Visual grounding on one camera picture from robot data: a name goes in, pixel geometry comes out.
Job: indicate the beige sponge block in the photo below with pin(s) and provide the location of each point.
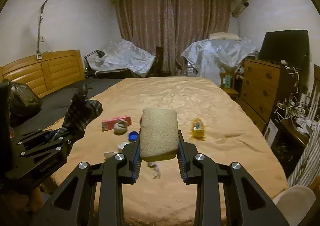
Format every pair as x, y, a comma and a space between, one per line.
158, 135

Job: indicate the left silver plastic cover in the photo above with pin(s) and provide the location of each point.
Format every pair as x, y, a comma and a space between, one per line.
124, 55

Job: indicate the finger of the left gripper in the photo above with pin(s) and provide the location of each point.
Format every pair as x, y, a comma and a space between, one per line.
34, 138
52, 146

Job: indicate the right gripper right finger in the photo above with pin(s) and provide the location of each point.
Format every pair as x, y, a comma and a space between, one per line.
192, 164

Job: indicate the dark grey mattress sheet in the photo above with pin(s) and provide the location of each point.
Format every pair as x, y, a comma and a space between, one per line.
54, 105

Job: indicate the black garbage bag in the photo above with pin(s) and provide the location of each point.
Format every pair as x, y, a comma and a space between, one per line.
24, 104

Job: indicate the blue bottle cap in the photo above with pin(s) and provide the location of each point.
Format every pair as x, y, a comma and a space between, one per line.
133, 136

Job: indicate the wooden dresser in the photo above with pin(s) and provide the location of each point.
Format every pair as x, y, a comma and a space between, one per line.
263, 86

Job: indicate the striped cloth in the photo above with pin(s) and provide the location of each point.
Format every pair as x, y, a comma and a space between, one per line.
307, 168

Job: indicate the wooden headboard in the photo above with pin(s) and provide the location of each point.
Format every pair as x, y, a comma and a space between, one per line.
54, 71

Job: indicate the yellow plastic wrapper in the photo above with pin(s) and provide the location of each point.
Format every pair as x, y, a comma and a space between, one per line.
197, 129

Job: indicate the pink red box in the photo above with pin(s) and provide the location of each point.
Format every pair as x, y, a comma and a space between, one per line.
108, 124

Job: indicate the white trash bucket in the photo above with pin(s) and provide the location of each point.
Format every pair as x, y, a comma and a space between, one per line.
294, 203

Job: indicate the tan bed blanket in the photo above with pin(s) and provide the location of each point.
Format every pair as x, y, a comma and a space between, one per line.
163, 107

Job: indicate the right silver plastic cover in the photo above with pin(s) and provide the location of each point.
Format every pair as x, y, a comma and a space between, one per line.
211, 57

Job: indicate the small wooden chair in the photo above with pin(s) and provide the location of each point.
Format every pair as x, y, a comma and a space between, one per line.
227, 85

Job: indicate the black television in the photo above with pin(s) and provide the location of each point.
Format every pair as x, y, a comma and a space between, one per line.
291, 46

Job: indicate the grey balled sock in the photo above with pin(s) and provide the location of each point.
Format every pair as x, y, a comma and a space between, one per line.
120, 127

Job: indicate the dark plaid cloth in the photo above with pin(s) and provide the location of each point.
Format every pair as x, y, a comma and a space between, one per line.
80, 113

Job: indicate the black desk lamp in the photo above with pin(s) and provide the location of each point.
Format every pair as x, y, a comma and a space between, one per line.
91, 61

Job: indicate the brown curtain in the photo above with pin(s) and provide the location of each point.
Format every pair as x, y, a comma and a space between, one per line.
172, 25

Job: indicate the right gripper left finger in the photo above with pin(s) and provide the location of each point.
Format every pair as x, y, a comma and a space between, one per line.
125, 166

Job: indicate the silver plastic cover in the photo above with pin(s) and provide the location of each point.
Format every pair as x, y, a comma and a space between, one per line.
124, 55
211, 57

